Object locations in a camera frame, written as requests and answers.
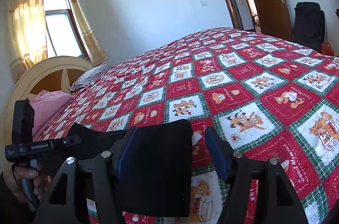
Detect black pants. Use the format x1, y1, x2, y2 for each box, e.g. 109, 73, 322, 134
60, 119, 194, 218

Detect person's left hand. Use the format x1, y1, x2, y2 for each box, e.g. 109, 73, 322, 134
2, 162, 52, 203

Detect pink folded blanket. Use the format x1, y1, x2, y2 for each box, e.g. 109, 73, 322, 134
29, 90, 72, 141

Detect cream wooden headboard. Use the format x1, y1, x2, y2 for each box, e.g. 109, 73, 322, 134
2, 56, 93, 145

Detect red patchwork bedspread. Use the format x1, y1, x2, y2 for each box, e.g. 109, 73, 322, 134
40, 28, 338, 223

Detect grey striped pillow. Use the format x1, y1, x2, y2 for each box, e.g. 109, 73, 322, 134
68, 64, 111, 92

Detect left yellow curtain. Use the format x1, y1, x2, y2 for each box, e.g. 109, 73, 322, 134
6, 0, 48, 81

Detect yellow patterned curtain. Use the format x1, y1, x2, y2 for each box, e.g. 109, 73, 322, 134
69, 0, 107, 67

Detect window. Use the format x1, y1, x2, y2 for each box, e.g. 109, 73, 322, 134
44, 0, 88, 59

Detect black suitcase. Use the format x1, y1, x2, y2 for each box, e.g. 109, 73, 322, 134
292, 2, 325, 52

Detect white wall switch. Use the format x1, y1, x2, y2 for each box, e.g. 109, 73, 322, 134
200, 1, 207, 7

